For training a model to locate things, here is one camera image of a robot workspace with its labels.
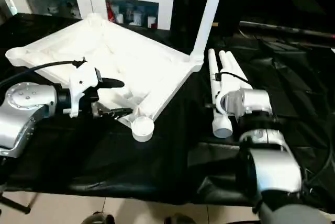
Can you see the white plastic table top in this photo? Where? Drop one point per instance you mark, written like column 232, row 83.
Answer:
column 131, row 56

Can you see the white plastic table leg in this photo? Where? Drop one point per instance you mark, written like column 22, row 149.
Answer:
column 221, row 124
column 209, row 9
column 239, row 73
column 227, row 64

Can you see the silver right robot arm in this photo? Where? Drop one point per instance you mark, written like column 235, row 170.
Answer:
column 267, row 166

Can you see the black plastic mat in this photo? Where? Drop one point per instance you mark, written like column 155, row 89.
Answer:
column 131, row 166

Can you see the black tripod leg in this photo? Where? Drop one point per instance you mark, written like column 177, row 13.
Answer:
column 15, row 204

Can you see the black metal rod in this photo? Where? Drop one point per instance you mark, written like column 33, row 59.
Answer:
column 282, row 28

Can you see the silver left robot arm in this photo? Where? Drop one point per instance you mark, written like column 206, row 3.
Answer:
column 21, row 109

